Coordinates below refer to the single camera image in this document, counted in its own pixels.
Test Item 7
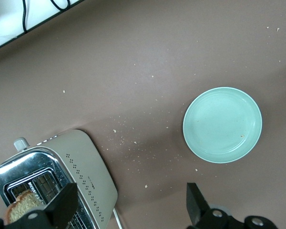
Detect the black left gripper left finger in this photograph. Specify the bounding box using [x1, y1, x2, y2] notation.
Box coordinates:
[13, 182, 79, 229]

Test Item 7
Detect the white toaster power cable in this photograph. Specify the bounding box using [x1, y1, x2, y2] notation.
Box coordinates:
[112, 207, 123, 229]

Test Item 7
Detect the thin black cable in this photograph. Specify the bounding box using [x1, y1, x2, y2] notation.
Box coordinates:
[21, 0, 29, 34]

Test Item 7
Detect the green plate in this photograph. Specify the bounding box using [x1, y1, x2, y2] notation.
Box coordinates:
[182, 86, 263, 164]

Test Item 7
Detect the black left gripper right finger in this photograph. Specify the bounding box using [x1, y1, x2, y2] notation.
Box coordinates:
[186, 182, 232, 229]

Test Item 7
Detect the brown toast bread slice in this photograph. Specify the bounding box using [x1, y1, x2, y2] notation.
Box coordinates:
[3, 189, 43, 225]

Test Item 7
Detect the beige chrome toaster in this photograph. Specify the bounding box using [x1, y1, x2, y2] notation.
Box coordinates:
[0, 128, 119, 229]

